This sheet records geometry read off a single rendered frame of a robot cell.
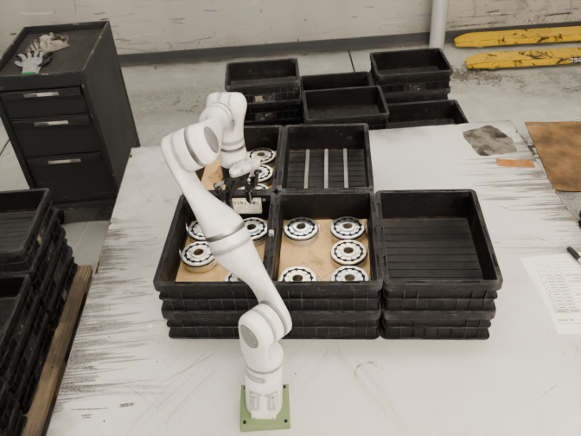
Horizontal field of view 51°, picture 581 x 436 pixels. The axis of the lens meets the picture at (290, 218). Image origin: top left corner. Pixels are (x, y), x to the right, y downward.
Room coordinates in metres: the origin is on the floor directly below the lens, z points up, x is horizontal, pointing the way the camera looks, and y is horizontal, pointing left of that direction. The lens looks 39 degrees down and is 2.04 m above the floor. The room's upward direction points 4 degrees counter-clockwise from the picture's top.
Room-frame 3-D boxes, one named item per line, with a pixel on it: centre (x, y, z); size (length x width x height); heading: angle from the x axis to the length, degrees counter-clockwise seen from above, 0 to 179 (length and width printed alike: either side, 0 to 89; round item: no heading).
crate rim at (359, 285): (1.28, -0.09, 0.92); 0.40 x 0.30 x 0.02; 174
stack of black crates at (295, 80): (3.04, 0.09, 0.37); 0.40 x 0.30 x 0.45; 90
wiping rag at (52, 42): (2.96, 1.14, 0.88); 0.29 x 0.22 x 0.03; 0
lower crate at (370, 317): (1.28, -0.09, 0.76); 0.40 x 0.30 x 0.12; 174
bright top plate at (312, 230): (1.40, -0.03, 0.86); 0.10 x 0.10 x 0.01
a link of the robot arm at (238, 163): (1.38, 0.13, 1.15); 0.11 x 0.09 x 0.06; 32
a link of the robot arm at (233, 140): (1.39, 0.13, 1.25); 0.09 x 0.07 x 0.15; 80
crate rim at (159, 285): (1.31, 0.21, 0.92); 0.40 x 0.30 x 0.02; 174
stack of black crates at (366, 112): (2.64, -0.31, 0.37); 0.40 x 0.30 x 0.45; 90
